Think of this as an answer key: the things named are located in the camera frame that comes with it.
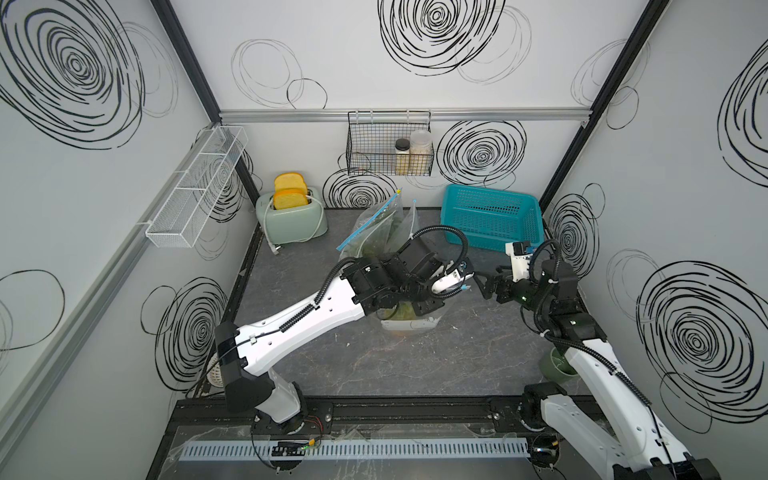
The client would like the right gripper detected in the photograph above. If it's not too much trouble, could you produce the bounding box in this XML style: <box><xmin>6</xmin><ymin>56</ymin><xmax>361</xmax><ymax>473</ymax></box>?
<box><xmin>471</xmin><ymin>263</ymin><xmax>550</xmax><ymax>317</ymax></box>

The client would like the yellow pineapple green crown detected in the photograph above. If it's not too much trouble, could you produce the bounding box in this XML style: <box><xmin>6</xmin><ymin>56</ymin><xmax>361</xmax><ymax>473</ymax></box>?
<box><xmin>388</xmin><ymin>302</ymin><xmax>422</xmax><ymax>330</ymax></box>

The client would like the clear zip-top bag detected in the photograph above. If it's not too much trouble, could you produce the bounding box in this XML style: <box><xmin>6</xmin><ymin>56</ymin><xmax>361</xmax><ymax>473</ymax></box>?
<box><xmin>381</xmin><ymin>200</ymin><xmax>420</xmax><ymax>254</ymax></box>
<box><xmin>374</xmin><ymin>285</ymin><xmax>471</xmax><ymax>336</ymax></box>

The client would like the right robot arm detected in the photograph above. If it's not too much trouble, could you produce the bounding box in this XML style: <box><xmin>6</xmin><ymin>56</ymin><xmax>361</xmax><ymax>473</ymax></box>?
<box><xmin>475</xmin><ymin>239</ymin><xmax>720</xmax><ymax>479</ymax></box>

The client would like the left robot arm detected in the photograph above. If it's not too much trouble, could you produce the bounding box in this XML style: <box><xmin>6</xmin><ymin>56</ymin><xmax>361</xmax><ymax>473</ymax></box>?
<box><xmin>214</xmin><ymin>225</ymin><xmax>472</xmax><ymax>429</ymax></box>

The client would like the rear blue-zip clear bag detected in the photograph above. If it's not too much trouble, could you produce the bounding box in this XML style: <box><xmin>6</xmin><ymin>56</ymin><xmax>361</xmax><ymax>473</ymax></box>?
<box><xmin>337</xmin><ymin>190</ymin><xmax>405</xmax><ymax>259</ymax></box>

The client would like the teal plastic basket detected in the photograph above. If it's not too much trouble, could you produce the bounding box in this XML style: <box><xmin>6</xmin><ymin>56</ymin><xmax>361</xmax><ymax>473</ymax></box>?
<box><xmin>440</xmin><ymin>184</ymin><xmax>546</xmax><ymax>252</ymax></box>

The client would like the green ceramic cup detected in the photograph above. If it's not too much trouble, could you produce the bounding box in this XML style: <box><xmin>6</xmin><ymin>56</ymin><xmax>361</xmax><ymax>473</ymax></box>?
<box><xmin>538</xmin><ymin>347</ymin><xmax>579</xmax><ymax>384</ymax></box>

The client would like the mint green toaster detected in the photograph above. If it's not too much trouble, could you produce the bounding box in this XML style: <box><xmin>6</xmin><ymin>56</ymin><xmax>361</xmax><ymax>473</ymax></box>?
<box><xmin>255</xmin><ymin>186</ymin><xmax>328</xmax><ymax>246</ymax></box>

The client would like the dark-lid spice jar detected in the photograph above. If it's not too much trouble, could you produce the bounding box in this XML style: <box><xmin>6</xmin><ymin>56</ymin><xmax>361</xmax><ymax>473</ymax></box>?
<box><xmin>395</xmin><ymin>138</ymin><xmax>410</xmax><ymax>176</ymax></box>

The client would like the white-lid spice jar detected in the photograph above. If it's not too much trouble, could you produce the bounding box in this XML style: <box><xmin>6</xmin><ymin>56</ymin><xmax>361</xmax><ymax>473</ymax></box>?
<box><xmin>408</xmin><ymin>129</ymin><xmax>433</xmax><ymax>176</ymax></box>

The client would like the front yellow toast slice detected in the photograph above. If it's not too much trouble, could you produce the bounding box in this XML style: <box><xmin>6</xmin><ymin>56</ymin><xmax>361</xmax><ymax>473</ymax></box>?
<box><xmin>272</xmin><ymin>188</ymin><xmax>310</xmax><ymax>210</ymax></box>

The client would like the yellow toast slice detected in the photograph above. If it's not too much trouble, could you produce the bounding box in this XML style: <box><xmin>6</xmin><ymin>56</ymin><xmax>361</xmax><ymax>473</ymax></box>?
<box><xmin>272</xmin><ymin>188</ymin><xmax>310</xmax><ymax>210</ymax></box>
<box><xmin>274</xmin><ymin>172</ymin><xmax>308</xmax><ymax>194</ymax></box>

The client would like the rear yellow toast slice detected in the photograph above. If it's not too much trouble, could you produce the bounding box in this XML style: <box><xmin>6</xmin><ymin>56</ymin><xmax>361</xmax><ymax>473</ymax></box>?
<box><xmin>274</xmin><ymin>172</ymin><xmax>308</xmax><ymax>194</ymax></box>

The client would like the white woven ball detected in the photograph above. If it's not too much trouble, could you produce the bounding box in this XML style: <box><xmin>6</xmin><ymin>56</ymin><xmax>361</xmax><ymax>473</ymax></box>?
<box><xmin>206</xmin><ymin>354</ymin><xmax>224</xmax><ymax>389</ymax></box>

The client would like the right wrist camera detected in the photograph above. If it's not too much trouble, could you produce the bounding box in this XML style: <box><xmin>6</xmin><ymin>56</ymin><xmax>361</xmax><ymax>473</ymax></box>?
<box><xmin>505</xmin><ymin>241</ymin><xmax>534</xmax><ymax>282</ymax></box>

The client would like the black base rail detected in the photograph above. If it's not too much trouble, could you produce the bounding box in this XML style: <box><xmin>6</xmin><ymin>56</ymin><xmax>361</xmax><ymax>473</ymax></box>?
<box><xmin>166</xmin><ymin>395</ymin><xmax>543</xmax><ymax>436</ymax></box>

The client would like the black wire wall basket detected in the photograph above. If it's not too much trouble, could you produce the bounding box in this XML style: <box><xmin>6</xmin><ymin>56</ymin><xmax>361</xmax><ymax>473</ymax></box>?
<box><xmin>346</xmin><ymin>110</ymin><xmax>434</xmax><ymax>176</ymax></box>

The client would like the white toaster cable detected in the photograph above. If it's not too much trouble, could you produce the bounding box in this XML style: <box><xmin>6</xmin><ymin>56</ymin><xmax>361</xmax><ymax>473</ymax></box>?
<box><xmin>261</xmin><ymin>193</ymin><xmax>325</xmax><ymax>256</ymax></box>

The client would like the grey slotted cable duct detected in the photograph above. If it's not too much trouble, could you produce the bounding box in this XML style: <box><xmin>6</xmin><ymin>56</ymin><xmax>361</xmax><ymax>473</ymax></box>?
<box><xmin>179</xmin><ymin>438</ymin><xmax>530</xmax><ymax>462</ymax></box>

